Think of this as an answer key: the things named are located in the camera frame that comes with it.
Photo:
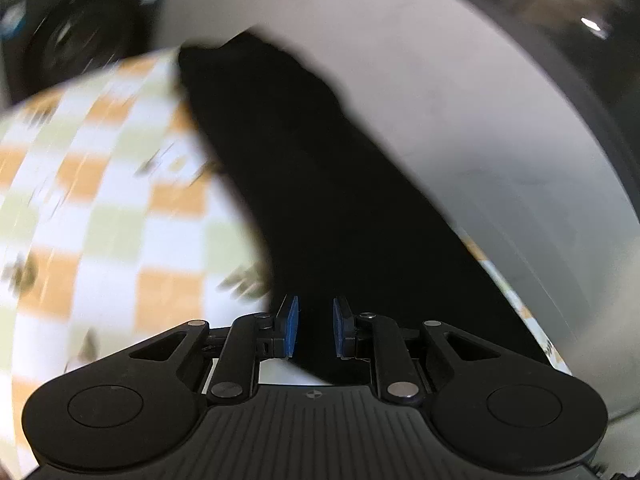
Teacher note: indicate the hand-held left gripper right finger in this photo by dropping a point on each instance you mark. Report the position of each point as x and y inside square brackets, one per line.
[341, 327]

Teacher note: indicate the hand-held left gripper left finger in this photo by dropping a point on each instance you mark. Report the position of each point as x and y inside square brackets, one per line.
[291, 327]

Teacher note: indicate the black pants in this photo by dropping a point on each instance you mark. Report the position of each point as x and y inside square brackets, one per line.
[340, 200]

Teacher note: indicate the checkered floral tablecloth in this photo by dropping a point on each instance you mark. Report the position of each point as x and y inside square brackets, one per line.
[115, 220]

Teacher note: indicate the grey washing machine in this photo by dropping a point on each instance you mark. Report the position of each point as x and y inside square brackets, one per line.
[75, 35]

